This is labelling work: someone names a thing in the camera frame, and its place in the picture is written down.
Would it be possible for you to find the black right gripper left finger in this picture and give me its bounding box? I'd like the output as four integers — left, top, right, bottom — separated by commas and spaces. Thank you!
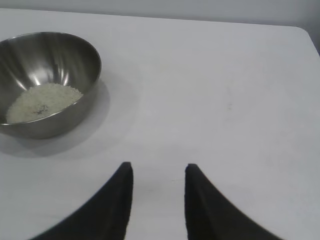
32, 161, 134, 240

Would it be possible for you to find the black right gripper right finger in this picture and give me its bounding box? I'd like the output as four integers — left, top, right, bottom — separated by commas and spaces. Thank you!
184, 163, 286, 240

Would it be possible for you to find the white uncooked rice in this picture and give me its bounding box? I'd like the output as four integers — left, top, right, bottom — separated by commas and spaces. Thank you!
5, 83, 85, 125

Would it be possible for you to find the stainless steel mixing bowl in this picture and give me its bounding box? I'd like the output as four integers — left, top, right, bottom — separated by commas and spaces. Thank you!
0, 31, 103, 140

